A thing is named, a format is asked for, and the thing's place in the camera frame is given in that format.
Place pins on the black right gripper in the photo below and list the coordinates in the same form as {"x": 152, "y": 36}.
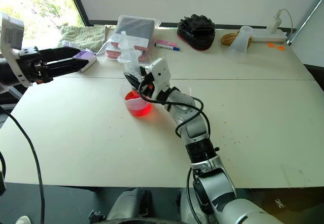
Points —
{"x": 146, "y": 88}

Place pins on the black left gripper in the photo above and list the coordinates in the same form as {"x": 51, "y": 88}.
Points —
{"x": 30, "y": 62}

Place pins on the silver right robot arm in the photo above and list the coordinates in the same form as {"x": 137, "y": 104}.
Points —
{"x": 193, "y": 129}

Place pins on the plastic cup with red liquid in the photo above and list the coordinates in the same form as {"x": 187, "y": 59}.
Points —
{"x": 139, "y": 111}

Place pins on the purple and white box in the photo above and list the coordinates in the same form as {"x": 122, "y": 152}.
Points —
{"x": 86, "y": 57}

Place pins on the green towel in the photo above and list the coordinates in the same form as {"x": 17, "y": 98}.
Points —
{"x": 83, "y": 37}

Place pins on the white marker with blue cap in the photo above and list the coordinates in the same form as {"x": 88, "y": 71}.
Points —
{"x": 168, "y": 47}

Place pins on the pink marker pen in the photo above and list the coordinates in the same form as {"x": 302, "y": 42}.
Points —
{"x": 165, "y": 42}

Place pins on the clear plastic bag with books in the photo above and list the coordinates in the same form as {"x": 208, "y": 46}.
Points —
{"x": 134, "y": 32}

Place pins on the black padded glove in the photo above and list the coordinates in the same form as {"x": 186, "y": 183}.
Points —
{"x": 196, "y": 32}

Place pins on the dark rounded shape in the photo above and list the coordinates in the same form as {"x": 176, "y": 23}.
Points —
{"x": 129, "y": 203}

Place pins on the white power strip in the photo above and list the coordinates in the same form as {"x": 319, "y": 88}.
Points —
{"x": 268, "y": 35}

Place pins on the small orange piece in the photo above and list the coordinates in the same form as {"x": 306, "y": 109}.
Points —
{"x": 271, "y": 45}
{"x": 281, "y": 48}

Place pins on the silver robot torso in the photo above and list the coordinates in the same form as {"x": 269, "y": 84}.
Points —
{"x": 188, "y": 206}

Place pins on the grey metal pole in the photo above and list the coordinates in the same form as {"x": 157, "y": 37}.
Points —
{"x": 306, "y": 23}

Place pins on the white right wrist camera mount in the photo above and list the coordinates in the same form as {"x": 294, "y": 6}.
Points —
{"x": 160, "y": 73}

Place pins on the black window frame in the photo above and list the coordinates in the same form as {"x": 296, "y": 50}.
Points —
{"x": 77, "y": 4}

